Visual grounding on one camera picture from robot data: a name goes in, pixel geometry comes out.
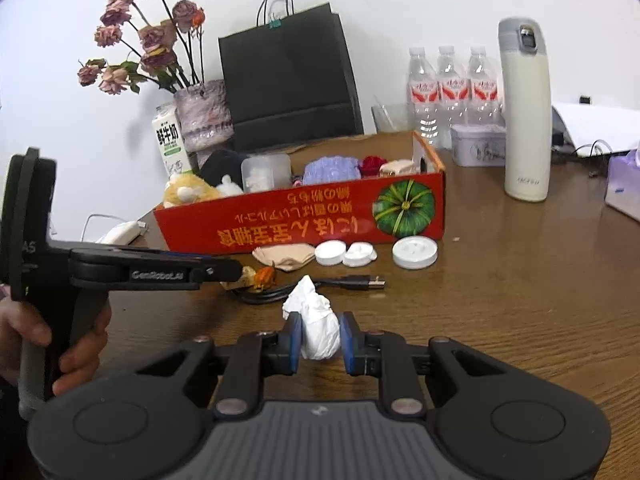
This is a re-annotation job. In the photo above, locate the red cardboard box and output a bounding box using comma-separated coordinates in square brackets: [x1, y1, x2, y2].
[153, 132, 446, 256]

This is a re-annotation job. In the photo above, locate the middle water bottle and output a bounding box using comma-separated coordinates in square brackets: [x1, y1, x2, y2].
[436, 46, 469, 127]

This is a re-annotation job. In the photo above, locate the person's left hand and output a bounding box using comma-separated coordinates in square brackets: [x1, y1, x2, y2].
[0, 294, 113, 401]

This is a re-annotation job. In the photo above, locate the orange small charm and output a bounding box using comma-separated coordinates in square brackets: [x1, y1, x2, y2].
[220, 266, 277, 294]

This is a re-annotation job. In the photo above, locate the clear plastic cotton box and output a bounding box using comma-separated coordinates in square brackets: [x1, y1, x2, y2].
[241, 154, 292, 193]

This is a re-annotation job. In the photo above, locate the white power strip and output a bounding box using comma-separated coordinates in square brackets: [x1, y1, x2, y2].
[96, 221, 148, 246]

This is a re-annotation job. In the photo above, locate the lavender tin box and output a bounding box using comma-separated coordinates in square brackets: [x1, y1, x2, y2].
[450, 125, 506, 167]

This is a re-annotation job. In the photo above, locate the white round puck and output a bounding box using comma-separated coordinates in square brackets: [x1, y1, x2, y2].
[392, 235, 438, 270]

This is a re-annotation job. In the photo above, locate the white device with paper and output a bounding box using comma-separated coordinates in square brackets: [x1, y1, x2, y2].
[552, 101, 639, 157]

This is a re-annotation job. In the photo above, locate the yellow plush toy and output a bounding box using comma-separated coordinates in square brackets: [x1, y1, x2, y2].
[162, 174, 244, 208]

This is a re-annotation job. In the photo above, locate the beige cloth pouch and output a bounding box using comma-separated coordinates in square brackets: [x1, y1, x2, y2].
[252, 244, 314, 272]

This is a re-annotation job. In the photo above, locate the purple tissue pack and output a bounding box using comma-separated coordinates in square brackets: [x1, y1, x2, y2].
[604, 148, 640, 222]

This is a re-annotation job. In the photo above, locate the white jar lid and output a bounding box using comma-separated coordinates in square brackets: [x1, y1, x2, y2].
[314, 240, 347, 266]

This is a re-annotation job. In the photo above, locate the white tissue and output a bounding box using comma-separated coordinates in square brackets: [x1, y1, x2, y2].
[282, 275, 341, 361]

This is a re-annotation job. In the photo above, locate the left water bottle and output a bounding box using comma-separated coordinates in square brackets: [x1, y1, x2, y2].
[407, 47, 440, 148]

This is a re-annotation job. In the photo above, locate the right water bottle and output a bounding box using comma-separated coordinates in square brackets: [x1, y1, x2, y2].
[466, 47, 499, 125]

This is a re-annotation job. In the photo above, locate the black paper shopping bag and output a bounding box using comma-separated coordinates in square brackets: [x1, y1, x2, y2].
[218, 0, 363, 153]

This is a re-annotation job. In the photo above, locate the green white milk carton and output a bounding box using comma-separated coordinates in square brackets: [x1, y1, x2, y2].
[152, 102, 193, 177]

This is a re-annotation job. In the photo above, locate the purple towel cloth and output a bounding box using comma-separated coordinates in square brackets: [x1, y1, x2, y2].
[303, 156, 361, 185]

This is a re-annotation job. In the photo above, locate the white thermos bottle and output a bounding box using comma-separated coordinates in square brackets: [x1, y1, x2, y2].
[498, 18, 552, 203]

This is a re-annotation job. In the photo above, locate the dried rose bouquet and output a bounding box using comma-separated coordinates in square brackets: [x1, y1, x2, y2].
[77, 0, 206, 96]

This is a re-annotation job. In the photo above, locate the clear glass cup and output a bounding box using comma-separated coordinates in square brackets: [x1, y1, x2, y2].
[371, 103, 412, 133]

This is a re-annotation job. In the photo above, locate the red fabric flower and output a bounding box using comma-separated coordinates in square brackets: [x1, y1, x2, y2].
[358, 155, 387, 178]

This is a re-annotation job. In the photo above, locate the dark blue pouch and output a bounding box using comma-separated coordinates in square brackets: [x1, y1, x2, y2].
[200, 148, 247, 188]

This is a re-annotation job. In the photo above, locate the black usb cable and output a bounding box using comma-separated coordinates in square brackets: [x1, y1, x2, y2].
[234, 274, 388, 306]

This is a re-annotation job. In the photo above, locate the white contact lens case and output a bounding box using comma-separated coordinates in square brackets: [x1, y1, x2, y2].
[342, 242, 378, 268]

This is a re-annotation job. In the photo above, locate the water bottle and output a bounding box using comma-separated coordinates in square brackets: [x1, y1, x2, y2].
[466, 47, 499, 125]
[407, 47, 440, 148]
[436, 46, 469, 127]

